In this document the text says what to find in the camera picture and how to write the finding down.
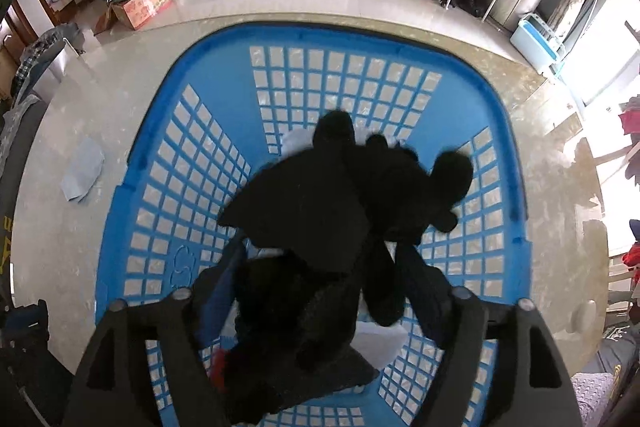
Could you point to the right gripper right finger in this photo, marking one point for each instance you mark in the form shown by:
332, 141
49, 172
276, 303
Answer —
529, 386

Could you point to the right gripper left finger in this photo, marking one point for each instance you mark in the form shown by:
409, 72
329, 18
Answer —
139, 355

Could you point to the black plush toy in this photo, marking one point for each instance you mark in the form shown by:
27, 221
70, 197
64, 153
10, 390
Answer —
322, 225

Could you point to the white chunky knit blanket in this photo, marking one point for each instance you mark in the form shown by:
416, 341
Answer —
335, 134

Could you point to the white folded towel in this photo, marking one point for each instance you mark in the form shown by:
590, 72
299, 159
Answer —
303, 343

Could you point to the light blue cloth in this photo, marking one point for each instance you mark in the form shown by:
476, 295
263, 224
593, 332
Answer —
83, 170

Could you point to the grey chair cover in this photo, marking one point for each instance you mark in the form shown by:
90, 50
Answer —
18, 133

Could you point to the blue plastic basket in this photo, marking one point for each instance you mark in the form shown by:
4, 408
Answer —
219, 118

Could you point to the blue white storage bin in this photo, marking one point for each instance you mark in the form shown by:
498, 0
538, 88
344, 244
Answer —
538, 44

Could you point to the cardboard box with red print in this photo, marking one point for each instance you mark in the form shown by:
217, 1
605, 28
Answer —
136, 13

